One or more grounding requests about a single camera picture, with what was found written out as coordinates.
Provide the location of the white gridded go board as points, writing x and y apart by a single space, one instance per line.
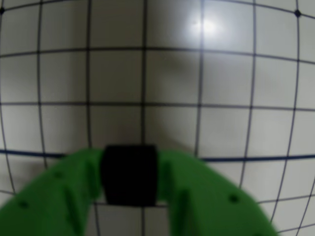
123 78

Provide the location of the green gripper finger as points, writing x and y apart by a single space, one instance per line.
209 209
44 209

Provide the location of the black cube stone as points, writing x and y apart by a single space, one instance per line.
129 175

